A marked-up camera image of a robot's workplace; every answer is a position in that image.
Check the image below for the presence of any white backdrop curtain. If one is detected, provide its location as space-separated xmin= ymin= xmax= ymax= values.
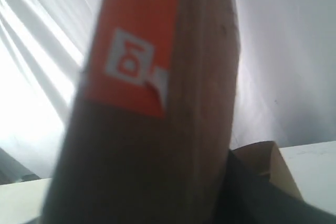
xmin=1 ymin=0 xmax=335 ymax=177

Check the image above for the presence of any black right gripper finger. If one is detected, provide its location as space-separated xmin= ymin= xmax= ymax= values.
xmin=215 ymin=151 xmax=335 ymax=223

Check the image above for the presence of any large brown paper bag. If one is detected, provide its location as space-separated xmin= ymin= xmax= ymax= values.
xmin=233 ymin=141 xmax=303 ymax=200

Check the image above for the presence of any brown pouch with orange label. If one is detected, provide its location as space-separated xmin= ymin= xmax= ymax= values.
xmin=39 ymin=0 xmax=240 ymax=223

